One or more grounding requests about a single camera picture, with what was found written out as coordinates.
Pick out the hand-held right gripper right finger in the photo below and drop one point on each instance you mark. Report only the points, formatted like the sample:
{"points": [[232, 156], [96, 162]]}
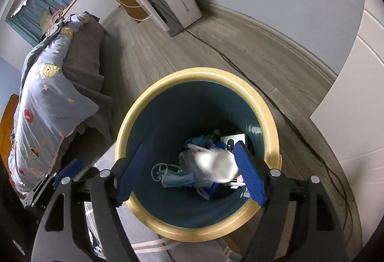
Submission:
{"points": [[250, 172]]}

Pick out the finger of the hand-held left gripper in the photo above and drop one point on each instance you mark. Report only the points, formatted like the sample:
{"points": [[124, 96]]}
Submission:
{"points": [[70, 169]]}

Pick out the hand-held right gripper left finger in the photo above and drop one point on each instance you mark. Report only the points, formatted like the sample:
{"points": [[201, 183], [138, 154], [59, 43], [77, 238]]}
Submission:
{"points": [[132, 172]]}

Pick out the white tissue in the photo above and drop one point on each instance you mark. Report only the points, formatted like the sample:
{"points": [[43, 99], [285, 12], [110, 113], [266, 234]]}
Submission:
{"points": [[219, 164]]}

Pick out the blue snack packet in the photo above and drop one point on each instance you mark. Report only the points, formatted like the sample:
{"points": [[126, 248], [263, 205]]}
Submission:
{"points": [[212, 190]]}

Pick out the yellow-rimmed teal bin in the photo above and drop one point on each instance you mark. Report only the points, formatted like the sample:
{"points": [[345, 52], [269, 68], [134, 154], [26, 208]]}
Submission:
{"points": [[180, 118]]}

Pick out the black white carton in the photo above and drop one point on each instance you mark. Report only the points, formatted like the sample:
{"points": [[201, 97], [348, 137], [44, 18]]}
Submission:
{"points": [[237, 139]]}

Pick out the blue face mask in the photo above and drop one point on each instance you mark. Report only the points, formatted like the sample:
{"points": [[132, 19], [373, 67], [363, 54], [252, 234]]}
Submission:
{"points": [[180, 179]]}

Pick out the clear plastic bag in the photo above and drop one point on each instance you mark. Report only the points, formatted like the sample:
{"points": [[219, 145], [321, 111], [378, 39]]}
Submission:
{"points": [[187, 157]]}

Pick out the dark blue crumpled wrapper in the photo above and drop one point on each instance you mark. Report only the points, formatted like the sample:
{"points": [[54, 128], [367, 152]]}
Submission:
{"points": [[199, 141]]}

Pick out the grey checked mat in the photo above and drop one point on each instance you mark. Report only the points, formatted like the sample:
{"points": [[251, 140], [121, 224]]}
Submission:
{"points": [[141, 232]]}

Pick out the bed with blue patterned blanket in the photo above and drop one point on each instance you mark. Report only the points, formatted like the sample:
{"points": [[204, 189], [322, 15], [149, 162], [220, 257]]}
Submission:
{"points": [[45, 106]]}

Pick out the dark grey bed sheet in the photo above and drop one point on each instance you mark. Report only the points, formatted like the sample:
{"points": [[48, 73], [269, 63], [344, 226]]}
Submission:
{"points": [[87, 52]]}

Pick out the white door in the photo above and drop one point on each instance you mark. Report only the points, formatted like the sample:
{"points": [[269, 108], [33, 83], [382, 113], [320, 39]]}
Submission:
{"points": [[360, 100]]}

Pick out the wooden nightstand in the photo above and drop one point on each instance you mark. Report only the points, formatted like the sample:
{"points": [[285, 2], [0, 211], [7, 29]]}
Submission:
{"points": [[135, 7]]}

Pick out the wooden bed frame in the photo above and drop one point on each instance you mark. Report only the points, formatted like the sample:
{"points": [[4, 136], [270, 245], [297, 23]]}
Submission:
{"points": [[10, 112]]}

